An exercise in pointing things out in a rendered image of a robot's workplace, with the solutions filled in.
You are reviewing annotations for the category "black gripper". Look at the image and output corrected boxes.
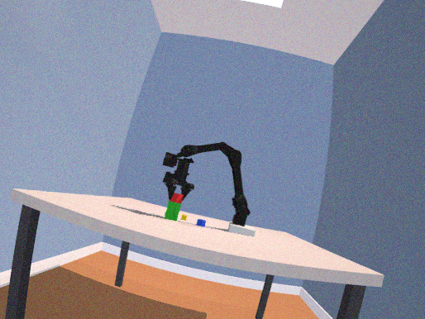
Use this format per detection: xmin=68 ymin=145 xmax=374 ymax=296
xmin=163 ymin=169 xmax=194 ymax=200

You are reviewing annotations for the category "red block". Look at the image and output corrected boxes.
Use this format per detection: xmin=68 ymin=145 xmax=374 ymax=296
xmin=169 ymin=193 xmax=183 ymax=203

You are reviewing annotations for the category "green block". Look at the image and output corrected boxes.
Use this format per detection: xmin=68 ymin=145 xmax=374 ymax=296
xmin=165 ymin=209 xmax=179 ymax=221
xmin=167 ymin=201 xmax=181 ymax=212

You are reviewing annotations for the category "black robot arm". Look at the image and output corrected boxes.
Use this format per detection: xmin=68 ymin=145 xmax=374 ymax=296
xmin=163 ymin=142 xmax=251 ymax=226

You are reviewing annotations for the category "small blue block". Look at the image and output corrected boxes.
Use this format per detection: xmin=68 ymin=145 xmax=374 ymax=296
xmin=197 ymin=219 xmax=206 ymax=227

